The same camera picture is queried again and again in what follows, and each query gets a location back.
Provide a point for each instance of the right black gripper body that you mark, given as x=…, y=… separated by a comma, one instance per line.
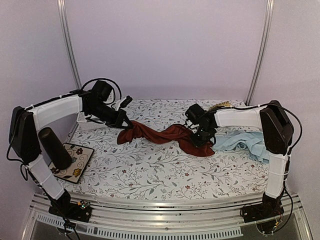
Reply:
x=204, y=136

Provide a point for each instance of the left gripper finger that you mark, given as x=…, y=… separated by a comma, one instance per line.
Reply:
x=128, y=123
x=128, y=127

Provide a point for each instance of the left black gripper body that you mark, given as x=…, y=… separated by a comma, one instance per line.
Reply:
x=112, y=120

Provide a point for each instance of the dark red towel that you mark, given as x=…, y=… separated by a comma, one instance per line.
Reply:
x=175, y=132

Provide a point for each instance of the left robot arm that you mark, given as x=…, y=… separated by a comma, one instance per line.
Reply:
x=26, y=123

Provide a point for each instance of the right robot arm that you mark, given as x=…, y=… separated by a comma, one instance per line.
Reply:
x=273, y=123

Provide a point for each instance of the woven bamboo tray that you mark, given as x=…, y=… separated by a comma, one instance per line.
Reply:
x=220, y=105

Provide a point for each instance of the white perforated plastic basket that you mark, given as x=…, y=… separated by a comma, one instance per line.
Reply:
x=91, y=123

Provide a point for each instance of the light blue towel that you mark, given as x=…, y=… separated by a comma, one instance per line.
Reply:
x=252, y=141

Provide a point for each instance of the floral patterned table mat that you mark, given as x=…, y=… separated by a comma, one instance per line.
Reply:
x=144, y=170

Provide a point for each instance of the floral square ceramic plate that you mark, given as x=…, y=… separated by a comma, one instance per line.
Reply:
x=80, y=157

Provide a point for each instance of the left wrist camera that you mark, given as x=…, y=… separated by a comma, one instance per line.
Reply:
x=122, y=103

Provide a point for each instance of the front aluminium rail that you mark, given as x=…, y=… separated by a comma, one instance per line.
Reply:
x=204, y=219

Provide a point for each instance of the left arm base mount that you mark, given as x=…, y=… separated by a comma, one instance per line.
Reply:
x=73, y=211

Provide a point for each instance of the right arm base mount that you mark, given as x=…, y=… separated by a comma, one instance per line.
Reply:
x=261, y=211

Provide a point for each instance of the left aluminium frame post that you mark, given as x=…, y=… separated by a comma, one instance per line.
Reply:
x=62, y=11

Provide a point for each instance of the aluminium frame post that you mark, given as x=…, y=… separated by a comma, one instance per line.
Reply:
x=266, y=28
x=62, y=11

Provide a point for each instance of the right aluminium frame post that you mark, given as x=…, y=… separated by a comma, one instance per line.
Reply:
x=266, y=28

